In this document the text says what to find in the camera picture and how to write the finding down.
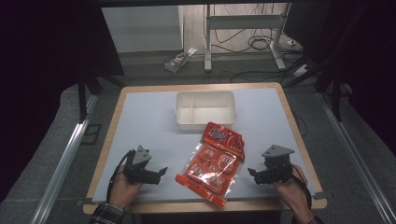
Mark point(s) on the white plastic bin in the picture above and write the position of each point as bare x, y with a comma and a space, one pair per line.
205, 109

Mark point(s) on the red snack bag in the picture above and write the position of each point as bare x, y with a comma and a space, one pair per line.
214, 165

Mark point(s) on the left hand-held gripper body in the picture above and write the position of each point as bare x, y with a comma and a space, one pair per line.
140, 166

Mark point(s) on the small cardboard box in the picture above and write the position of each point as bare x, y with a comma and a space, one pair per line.
179, 60

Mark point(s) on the person's left hand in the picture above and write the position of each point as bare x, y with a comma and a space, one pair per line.
123, 191

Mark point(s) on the white metal desk frame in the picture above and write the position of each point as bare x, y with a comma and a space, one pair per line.
207, 46

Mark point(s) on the wooden table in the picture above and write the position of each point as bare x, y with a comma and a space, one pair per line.
106, 146

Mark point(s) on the person's right hand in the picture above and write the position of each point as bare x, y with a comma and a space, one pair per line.
291, 193

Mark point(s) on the white panel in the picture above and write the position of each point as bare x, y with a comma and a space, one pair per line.
143, 28

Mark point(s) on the black stand leg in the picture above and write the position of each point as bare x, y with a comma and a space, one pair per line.
336, 96
82, 99

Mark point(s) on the white power strip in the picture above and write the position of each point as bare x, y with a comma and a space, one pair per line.
300, 70

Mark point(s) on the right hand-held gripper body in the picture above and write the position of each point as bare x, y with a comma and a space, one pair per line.
275, 166

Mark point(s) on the white table mat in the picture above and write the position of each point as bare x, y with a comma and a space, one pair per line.
149, 130

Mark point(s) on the aluminium rail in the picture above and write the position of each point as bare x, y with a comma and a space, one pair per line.
351, 155
67, 161

